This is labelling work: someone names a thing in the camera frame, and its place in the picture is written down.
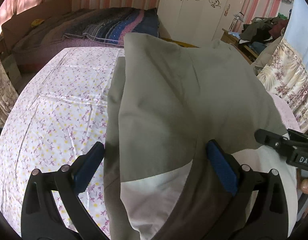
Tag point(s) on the white wardrobe with decals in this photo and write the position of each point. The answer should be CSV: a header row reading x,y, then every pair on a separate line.
x,y
196,22

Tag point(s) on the pile of dark clothes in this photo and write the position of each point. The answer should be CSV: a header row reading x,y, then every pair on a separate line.
x,y
262,29

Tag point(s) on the blue floral curtain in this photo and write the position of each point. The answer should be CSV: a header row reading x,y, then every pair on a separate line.
x,y
286,74

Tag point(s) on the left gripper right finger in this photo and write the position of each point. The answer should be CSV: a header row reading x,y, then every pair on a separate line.
x,y
257,208

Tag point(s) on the right hand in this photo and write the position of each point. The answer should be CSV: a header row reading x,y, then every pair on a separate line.
x,y
302,182

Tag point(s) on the brown bed headboard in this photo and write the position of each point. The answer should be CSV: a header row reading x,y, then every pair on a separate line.
x,y
19,25

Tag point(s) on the grey and white jacket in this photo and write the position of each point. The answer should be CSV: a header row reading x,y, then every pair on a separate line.
x,y
165,103

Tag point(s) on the wooden desk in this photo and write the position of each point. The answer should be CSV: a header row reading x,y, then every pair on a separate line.
x,y
243,49

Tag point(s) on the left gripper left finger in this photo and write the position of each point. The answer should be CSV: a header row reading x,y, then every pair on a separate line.
x,y
40,218

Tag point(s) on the pink floral bed sheet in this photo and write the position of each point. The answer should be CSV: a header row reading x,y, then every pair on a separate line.
x,y
58,116

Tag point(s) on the yellow toy on bed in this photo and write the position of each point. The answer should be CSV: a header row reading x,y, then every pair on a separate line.
x,y
37,22

